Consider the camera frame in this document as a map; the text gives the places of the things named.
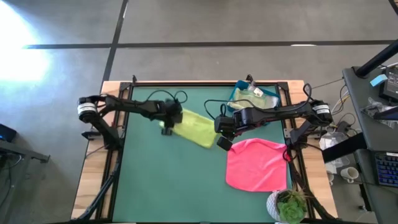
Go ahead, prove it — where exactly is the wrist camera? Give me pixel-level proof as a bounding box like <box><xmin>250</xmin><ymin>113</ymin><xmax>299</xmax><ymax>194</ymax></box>
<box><xmin>164</xmin><ymin>98</ymin><xmax>183</xmax><ymax>110</ymax></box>
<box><xmin>213</xmin><ymin>114</ymin><xmax>234</xmax><ymax>130</ymax></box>

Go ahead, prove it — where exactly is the black aluminium table frame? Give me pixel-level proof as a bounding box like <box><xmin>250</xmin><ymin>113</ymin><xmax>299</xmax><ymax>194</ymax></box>
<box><xmin>104</xmin><ymin>80</ymin><xmax>312</xmax><ymax>223</ymax></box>

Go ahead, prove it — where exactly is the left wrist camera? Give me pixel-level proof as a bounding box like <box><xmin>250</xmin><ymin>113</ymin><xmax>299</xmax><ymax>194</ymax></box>
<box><xmin>164</xmin><ymin>98</ymin><xmax>183</xmax><ymax>110</ymax></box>

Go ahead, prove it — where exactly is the black diagonal frame strut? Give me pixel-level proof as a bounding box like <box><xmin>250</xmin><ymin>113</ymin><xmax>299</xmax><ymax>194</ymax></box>
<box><xmin>292</xmin><ymin>174</ymin><xmax>335</xmax><ymax>222</ymax></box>
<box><xmin>74</xmin><ymin>167</ymin><xmax>121</xmax><ymax>222</ymax></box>

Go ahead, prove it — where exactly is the black diagonal pole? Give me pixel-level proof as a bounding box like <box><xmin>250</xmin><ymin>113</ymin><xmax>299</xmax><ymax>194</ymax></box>
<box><xmin>355</xmin><ymin>39</ymin><xmax>398</xmax><ymax>78</ymax></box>

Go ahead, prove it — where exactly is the grey side desk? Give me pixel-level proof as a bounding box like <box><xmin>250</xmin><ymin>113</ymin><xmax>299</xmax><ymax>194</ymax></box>
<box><xmin>341</xmin><ymin>65</ymin><xmax>398</xmax><ymax>224</ymax></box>

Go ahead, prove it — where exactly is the black power adapter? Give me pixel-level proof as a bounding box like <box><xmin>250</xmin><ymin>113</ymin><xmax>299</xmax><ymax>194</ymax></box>
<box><xmin>337</xmin><ymin>120</ymin><xmax>352</xmax><ymax>134</ymax></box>

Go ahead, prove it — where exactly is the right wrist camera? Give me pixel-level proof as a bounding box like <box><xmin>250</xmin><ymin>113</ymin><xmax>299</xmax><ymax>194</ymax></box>
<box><xmin>213</xmin><ymin>114</ymin><xmax>234</xmax><ymax>130</ymax></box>

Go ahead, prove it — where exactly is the blue plastic bin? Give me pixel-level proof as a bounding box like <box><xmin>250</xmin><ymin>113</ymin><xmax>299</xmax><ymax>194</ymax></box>
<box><xmin>226</xmin><ymin>80</ymin><xmax>280</xmax><ymax>125</ymax></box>

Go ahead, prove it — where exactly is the black desk crossbar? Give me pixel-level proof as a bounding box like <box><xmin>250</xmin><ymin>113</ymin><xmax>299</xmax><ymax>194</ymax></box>
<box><xmin>322</xmin><ymin>133</ymin><xmax>368</xmax><ymax>163</ymax></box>

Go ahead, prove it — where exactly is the floor cable tangle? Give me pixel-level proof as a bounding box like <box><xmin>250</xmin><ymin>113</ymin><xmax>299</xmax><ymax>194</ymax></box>
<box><xmin>310</xmin><ymin>77</ymin><xmax>357</xmax><ymax>133</ymax></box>

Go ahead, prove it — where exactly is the black desktop device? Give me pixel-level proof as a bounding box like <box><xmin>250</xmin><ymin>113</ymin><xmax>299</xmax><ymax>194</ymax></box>
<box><xmin>378</xmin><ymin>65</ymin><xmax>398</xmax><ymax>102</ymax></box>

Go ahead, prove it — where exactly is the pale green microfiber towel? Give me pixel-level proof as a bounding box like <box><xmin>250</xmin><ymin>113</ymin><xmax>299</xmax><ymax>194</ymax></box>
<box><xmin>231</xmin><ymin>88</ymin><xmax>271</xmax><ymax>110</ymax></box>

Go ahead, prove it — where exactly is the white mug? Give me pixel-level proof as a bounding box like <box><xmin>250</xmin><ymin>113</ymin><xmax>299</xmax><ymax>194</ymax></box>
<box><xmin>340</xmin><ymin>167</ymin><xmax>359</xmax><ymax>184</ymax></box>

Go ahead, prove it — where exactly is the light blue block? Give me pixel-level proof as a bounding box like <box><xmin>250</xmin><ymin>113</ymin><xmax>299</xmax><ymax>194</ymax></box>
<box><xmin>369</xmin><ymin>73</ymin><xmax>389</xmax><ymax>87</ymax></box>

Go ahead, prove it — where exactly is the black equipment stand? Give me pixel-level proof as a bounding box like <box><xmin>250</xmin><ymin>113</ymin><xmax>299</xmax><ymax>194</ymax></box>
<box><xmin>0</xmin><ymin>123</ymin><xmax>50</xmax><ymax>218</ymax></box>

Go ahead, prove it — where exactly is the green table mat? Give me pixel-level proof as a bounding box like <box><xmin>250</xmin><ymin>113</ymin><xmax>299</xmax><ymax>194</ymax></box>
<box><xmin>111</xmin><ymin>85</ymin><xmax>293</xmax><ymax>223</ymax></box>

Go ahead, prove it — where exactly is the white plastic wrap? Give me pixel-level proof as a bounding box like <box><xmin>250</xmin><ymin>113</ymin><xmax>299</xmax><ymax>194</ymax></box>
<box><xmin>318</xmin><ymin>132</ymin><xmax>351</xmax><ymax>174</ymax></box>

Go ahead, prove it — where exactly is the lime green microfiber towel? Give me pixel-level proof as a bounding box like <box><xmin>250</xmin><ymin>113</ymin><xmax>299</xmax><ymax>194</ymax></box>
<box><xmin>159</xmin><ymin>108</ymin><xmax>218</xmax><ymax>149</ymax></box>

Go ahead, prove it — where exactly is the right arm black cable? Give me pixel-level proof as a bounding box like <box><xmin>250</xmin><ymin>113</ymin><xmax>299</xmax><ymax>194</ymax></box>
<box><xmin>203</xmin><ymin>82</ymin><xmax>313</xmax><ymax>121</ymax></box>

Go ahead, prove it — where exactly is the succulent in white pot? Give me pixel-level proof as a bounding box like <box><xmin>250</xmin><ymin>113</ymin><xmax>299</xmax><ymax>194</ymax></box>
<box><xmin>266</xmin><ymin>188</ymin><xmax>308</xmax><ymax>224</ymax></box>

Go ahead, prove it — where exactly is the pink microfiber towel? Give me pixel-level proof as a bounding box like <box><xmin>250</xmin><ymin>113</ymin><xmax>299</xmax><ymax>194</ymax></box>
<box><xmin>225</xmin><ymin>138</ymin><xmax>289</xmax><ymax>192</ymax></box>

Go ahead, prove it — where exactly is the clear plastic bag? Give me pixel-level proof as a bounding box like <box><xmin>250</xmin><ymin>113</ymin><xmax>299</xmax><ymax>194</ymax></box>
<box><xmin>361</xmin><ymin>96</ymin><xmax>398</xmax><ymax>127</ymax></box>

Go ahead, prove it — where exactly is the keyboard with blue keys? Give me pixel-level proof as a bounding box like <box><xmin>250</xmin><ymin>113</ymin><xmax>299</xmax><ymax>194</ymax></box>
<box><xmin>374</xmin><ymin>152</ymin><xmax>398</xmax><ymax>187</ymax></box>

